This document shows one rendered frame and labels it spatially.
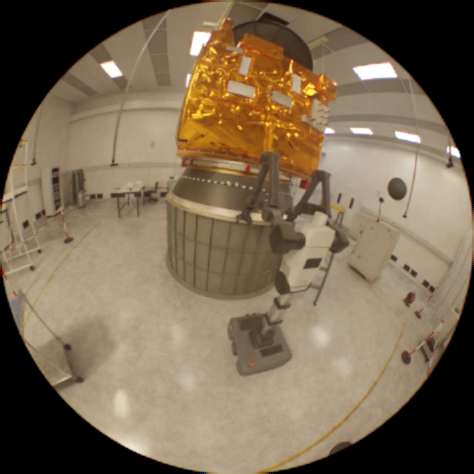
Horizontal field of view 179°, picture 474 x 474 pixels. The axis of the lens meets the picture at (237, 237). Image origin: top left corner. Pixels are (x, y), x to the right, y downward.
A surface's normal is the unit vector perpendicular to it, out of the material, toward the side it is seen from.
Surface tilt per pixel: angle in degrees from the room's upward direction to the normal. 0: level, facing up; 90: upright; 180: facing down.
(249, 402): 0
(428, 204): 90
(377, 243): 90
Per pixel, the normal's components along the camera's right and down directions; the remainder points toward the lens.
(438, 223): -0.93, 0.00
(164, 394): 0.17, -0.89
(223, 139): 0.33, 0.43
